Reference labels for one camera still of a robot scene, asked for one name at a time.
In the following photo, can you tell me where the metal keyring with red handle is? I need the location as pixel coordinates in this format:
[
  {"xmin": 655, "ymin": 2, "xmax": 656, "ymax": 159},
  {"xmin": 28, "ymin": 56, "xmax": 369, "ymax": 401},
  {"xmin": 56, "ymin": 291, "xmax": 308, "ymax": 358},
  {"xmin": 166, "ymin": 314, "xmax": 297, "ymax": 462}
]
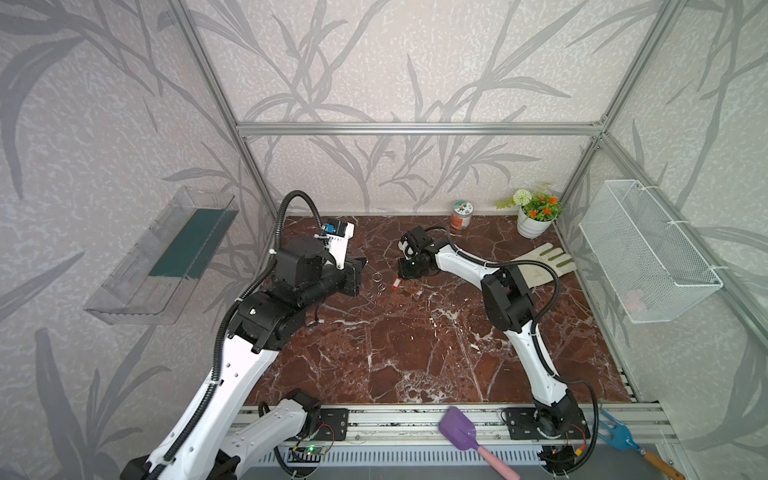
[{"xmin": 368, "ymin": 271, "xmax": 387, "ymax": 300}]

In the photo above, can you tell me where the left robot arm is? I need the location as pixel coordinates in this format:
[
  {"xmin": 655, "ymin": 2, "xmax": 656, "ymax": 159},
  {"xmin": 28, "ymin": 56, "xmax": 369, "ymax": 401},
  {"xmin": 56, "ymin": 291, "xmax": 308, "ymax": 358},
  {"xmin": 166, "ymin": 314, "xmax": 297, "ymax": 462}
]
[{"xmin": 120, "ymin": 233, "xmax": 367, "ymax": 479}]

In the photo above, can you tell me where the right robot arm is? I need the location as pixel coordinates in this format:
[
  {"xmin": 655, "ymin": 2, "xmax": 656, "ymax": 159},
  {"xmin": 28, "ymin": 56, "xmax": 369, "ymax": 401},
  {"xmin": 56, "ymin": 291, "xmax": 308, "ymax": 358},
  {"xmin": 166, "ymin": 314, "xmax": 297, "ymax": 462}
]
[{"xmin": 398, "ymin": 227, "xmax": 580, "ymax": 439}]

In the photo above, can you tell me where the cream work glove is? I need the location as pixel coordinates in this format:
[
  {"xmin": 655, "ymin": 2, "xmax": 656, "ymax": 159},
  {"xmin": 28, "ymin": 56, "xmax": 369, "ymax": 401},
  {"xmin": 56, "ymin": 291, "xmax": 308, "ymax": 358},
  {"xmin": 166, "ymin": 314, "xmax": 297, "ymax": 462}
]
[{"xmin": 515, "ymin": 243, "xmax": 576, "ymax": 289}]

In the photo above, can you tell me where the white pot with flowers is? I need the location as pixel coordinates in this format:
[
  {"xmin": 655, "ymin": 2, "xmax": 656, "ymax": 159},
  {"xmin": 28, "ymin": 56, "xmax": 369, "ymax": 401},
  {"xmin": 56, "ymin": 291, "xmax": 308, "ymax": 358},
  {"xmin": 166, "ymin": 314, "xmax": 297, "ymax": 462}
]
[{"xmin": 494, "ymin": 183, "xmax": 564, "ymax": 239}]

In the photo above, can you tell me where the purple pink toy shovel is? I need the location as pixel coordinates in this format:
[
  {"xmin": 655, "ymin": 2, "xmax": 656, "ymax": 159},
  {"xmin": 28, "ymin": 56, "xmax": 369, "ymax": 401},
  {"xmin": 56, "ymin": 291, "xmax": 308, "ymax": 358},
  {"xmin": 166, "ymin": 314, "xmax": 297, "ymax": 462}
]
[{"xmin": 438, "ymin": 406, "xmax": 520, "ymax": 480}]

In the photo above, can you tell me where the blue toy garden fork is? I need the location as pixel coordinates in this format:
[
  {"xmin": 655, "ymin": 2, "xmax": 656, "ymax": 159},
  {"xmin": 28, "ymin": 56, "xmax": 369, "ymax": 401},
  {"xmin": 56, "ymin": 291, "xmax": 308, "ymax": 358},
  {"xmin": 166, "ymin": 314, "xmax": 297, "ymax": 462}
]
[{"xmin": 597, "ymin": 409, "xmax": 686, "ymax": 480}]

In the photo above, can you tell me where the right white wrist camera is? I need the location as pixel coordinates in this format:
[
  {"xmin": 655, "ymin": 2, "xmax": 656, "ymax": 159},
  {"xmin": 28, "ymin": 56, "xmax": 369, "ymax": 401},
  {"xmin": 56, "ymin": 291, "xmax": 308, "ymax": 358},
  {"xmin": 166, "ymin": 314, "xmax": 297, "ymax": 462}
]
[{"xmin": 398, "ymin": 226, "xmax": 434, "ymax": 259}]

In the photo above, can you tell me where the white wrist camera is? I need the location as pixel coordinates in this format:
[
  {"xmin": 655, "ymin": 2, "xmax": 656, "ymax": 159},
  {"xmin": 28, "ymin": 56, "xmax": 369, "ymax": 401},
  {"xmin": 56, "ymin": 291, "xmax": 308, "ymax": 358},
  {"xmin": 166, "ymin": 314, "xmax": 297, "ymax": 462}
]
[
  {"xmin": 316, "ymin": 218, "xmax": 355, "ymax": 270},
  {"xmin": 398, "ymin": 226, "xmax": 434, "ymax": 259}
]

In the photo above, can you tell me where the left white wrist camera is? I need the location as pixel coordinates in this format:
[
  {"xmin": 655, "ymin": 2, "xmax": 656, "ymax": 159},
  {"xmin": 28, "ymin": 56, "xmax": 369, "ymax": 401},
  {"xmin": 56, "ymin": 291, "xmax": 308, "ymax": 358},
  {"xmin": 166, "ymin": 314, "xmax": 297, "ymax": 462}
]
[{"xmin": 316, "ymin": 218, "xmax": 355, "ymax": 270}]

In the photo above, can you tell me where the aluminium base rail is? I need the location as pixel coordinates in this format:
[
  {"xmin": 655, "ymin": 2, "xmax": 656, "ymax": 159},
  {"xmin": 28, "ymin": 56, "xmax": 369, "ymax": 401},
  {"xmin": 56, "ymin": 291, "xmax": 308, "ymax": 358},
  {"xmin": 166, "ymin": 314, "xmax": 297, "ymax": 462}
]
[{"xmin": 227, "ymin": 403, "xmax": 679, "ymax": 448}]

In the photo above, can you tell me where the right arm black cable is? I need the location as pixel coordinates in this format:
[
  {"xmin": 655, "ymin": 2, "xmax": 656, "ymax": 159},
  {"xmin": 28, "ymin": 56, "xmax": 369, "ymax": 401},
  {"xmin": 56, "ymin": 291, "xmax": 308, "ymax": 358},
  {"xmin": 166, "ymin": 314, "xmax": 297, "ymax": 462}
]
[{"xmin": 422, "ymin": 226, "xmax": 601, "ymax": 475}]

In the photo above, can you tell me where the clear plastic wall shelf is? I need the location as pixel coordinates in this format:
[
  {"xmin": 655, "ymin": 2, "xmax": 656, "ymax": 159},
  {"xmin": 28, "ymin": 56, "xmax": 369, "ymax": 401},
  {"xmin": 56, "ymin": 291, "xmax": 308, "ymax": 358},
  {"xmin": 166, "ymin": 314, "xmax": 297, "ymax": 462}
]
[{"xmin": 84, "ymin": 187, "xmax": 239, "ymax": 326}]

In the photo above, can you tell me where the white wire mesh basket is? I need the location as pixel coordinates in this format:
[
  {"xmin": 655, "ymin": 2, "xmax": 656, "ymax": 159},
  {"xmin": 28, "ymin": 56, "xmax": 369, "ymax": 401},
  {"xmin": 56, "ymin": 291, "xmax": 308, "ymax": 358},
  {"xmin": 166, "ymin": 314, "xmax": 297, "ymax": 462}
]
[{"xmin": 579, "ymin": 179, "xmax": 723, "ymax": 324}]

